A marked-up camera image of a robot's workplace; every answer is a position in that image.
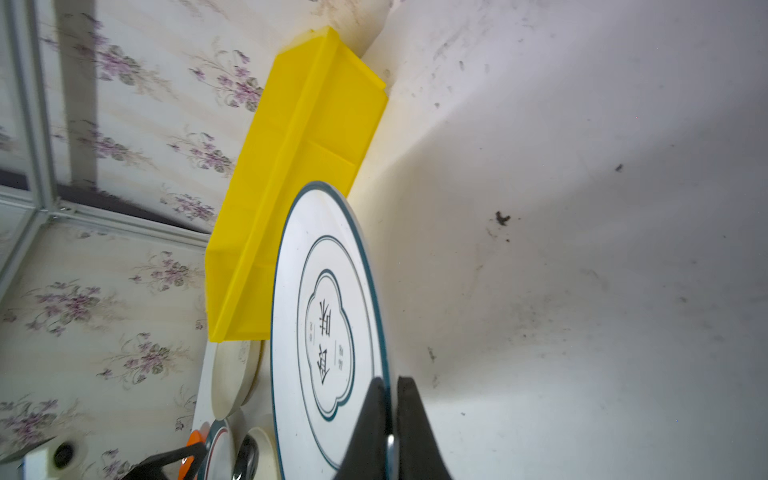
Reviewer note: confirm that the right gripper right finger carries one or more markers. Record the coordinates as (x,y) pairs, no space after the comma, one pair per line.
(418,454)

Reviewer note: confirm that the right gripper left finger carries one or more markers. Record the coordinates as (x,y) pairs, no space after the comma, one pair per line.
(366,456)

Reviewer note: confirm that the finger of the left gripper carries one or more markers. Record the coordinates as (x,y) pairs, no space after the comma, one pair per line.
(152,467)

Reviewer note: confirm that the white plate green quatrefoil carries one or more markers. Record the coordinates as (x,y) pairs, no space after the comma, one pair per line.
(327,337)

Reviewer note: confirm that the green rim plate under arm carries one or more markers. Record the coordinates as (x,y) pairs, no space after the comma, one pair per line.
(221,453)

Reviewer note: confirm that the yellow plastic bin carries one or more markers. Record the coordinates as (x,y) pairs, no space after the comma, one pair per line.
(317,116)

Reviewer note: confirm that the orange plate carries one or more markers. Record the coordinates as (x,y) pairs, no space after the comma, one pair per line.
(192,465)

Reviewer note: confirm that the cream plate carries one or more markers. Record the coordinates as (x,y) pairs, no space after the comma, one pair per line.
(257,459)

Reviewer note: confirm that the translucent white plate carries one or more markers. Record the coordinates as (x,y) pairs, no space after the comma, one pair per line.
(235,370)

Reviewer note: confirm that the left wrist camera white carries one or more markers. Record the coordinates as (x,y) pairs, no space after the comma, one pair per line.
(59,458)

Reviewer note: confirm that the aluminium frame corner post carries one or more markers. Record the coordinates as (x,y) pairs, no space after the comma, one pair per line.
(40,202)

